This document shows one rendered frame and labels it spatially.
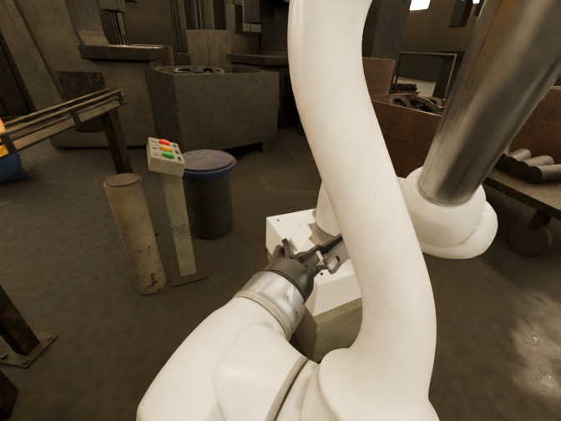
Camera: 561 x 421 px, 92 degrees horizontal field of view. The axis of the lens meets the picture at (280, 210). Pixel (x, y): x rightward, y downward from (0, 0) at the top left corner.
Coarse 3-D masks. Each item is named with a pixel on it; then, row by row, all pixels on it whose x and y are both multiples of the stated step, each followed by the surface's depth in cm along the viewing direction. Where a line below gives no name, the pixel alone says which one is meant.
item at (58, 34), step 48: (0, 0) 199; (48, 0) 203; (48, 48) 218; (96, 48) 217; (144, 48) 223; (48, 96) 234; (96, 96) 239; (144, 96) 248; (96, 144) 261; (144, 144) 269
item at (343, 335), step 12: (300, 324) 94; (336, 324) 85; (348, 324) 89; (360, 324) 93; (300, 336) 96; (312, 336) 87; (324, 336) 85; (336, 336) 89; (348, 336) 93; (300, 348) 97; (312, 348) 88; (324, 348) 90; (336, 348) 94; (312, 360) 91
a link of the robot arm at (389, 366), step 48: (336, 0) 20; (288, 48) 23; (336, 48) 20; (336, 96) 20; (336, 144) 21; (384, 144) 21; (336, 192) 21; (384, 192) 20; (384, 240) 20; (384, 288) 20; (384, 336) 20; (432, 336) 20; (336, 384) 22; (384, 384) 20
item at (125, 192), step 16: (112, 176) 96; (128, 176) 97; (112, 192) 91; (128, 192) 92; (144, 192) 100; (112, 208) 95; (128, 208) 95; (144, 208) 100; (128, 224) 98; (144, 224) 102; (128, 240) 101; (144, 240) 104; (128, 256) 107; (144, 256) 107; (144, 272) 110; (160, 272) 116; (144, 288) 115; (160, 288) 119
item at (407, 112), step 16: (384, 96) 241; (400, 96) 224; (416, 96) 250; (384, 112) 203; (400, 112) 192; (416, 112) 182; (432, 112) 200; (384, 128) 206; (400, 128) 195; (416, 128) 185; (432, 128) 175; (400, 144) 197; (416, 144) 187; (400, 160) 201; (416, 160) 191; (400, 176) 205
